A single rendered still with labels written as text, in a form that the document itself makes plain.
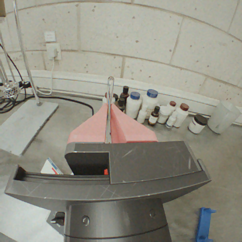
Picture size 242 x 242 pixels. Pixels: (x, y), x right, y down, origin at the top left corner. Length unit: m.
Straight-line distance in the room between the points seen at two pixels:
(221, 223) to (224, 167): 0.23
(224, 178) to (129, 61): 0.65
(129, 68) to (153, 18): 0.25
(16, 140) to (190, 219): 0.63
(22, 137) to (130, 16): 0.64
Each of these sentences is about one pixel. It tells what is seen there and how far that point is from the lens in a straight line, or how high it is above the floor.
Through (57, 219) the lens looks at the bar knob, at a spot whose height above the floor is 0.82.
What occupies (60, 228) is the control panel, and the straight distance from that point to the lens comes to 0.32.
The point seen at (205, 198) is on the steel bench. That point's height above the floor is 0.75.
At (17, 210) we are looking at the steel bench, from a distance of 0.41.
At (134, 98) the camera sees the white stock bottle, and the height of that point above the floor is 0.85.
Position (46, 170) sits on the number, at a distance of 0.38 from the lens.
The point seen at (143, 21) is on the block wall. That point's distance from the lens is 0.57.
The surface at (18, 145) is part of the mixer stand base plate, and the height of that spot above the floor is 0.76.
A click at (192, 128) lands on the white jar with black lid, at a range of 0.60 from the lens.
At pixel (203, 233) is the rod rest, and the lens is 0.43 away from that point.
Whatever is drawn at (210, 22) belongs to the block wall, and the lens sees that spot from 0.66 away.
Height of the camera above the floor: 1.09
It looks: 42 degrees down
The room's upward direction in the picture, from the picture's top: 9 degrees clockwise
